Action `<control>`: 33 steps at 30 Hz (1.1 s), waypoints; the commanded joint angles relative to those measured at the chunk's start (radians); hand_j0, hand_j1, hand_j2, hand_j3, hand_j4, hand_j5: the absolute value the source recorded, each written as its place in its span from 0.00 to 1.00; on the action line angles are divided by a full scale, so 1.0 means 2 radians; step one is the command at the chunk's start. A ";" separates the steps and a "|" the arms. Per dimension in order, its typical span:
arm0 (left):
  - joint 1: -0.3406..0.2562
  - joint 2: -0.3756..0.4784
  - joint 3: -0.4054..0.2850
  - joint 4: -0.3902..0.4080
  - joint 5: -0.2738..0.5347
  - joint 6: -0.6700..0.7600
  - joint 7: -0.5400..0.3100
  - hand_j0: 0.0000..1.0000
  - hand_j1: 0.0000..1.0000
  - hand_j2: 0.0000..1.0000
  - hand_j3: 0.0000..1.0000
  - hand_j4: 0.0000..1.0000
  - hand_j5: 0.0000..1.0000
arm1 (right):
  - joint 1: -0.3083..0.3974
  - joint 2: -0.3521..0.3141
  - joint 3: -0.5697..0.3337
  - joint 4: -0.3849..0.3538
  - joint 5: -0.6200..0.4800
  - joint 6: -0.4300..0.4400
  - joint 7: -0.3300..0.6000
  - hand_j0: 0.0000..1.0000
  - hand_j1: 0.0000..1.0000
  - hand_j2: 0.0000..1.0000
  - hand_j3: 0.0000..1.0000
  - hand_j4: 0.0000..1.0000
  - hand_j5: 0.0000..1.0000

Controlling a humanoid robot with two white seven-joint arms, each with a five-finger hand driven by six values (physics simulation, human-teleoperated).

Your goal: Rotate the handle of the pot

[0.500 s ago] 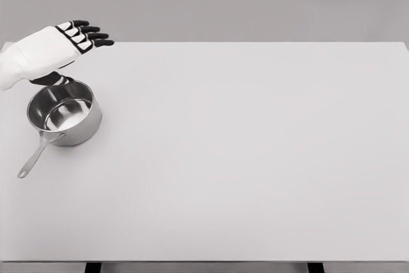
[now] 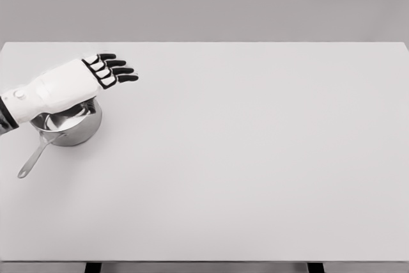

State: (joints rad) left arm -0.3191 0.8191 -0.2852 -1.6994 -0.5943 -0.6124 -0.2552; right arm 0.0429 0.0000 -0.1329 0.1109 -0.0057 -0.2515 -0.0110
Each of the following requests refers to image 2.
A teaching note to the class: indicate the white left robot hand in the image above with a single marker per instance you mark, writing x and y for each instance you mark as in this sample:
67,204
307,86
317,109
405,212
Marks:
72,78

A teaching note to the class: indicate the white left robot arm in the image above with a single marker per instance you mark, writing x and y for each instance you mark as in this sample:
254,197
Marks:
19,104

